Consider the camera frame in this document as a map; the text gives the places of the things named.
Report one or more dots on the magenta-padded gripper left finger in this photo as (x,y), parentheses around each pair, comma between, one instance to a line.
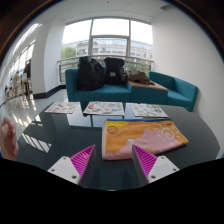
(66,168)

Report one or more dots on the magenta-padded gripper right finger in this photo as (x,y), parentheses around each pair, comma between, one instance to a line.
(159,166)

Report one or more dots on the orange pink printed towel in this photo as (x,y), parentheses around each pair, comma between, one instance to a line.
(143,138)

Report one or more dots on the colourful sticker sheet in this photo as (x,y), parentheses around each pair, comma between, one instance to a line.
(104,108)
(148,110)
(62,107)

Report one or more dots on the person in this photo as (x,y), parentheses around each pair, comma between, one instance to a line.
(27,75)
(7,140)
(16,81)

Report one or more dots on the wood-topped teal side table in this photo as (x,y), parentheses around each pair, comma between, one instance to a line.
(148,93)

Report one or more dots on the teal armchair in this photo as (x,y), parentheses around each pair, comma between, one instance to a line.
(181,91)

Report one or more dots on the teal two-seat sofa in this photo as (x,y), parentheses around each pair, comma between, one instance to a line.
(106,93)

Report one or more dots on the brown crumpled jacket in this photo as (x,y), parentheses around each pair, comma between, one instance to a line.
(139,77)

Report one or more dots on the large black bag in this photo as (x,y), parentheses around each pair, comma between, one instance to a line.
(90,75)

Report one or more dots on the black backpack with label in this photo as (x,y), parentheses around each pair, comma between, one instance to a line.
(114,70)

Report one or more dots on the grey metal window railing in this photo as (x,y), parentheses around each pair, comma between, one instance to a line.
(140,60)

